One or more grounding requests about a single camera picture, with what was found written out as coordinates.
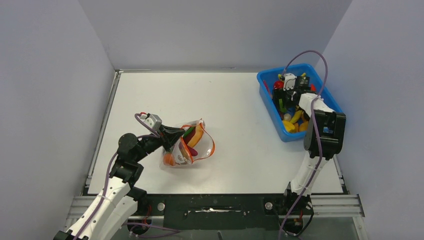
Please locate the orange toy pumpkin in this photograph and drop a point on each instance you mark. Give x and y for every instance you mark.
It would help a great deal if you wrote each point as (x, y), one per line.
(169, 160)

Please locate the green toy bean pod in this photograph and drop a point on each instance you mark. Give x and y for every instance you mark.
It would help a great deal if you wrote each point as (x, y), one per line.
(188, 131)

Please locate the clear zip top bag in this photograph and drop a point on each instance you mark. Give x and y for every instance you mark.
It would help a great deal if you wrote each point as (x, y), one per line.
(205, 147)

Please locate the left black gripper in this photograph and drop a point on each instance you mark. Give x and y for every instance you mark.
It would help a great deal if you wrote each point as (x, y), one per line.
(170, 135)

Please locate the yellow toy banana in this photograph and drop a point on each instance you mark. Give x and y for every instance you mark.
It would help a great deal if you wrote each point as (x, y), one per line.
(282, 77)
(297, 115)

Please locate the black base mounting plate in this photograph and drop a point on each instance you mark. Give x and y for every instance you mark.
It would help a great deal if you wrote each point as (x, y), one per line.
(268, 211)

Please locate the blue plastic bin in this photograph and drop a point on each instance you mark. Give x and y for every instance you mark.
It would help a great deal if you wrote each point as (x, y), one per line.
(266, 80)

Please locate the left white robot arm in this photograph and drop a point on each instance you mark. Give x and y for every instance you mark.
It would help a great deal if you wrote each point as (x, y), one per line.
(119, 197)

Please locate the yellow toy lemon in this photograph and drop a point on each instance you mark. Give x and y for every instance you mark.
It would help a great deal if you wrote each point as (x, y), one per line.
(289, 127)

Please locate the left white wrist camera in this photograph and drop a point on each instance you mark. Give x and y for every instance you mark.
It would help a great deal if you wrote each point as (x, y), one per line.
(150, 121)

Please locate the purple toy sweet potato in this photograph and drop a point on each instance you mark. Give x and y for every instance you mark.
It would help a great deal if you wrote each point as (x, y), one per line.
(191, 152)

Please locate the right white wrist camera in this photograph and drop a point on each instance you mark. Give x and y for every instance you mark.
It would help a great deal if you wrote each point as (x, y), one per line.
(289, 81)

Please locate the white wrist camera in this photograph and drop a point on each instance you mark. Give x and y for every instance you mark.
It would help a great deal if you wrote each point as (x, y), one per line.
(289, 81)
(150, 121)

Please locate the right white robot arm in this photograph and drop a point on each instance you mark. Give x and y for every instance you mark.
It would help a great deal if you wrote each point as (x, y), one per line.
(301, 109)

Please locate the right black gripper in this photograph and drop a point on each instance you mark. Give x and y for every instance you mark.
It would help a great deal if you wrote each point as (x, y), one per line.
(280, 94)

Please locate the white toy mushroom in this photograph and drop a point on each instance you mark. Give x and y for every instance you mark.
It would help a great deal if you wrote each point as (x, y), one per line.
(286, 117)

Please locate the red toy tomato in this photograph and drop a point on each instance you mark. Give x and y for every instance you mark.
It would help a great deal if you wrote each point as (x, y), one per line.
(279, 84)

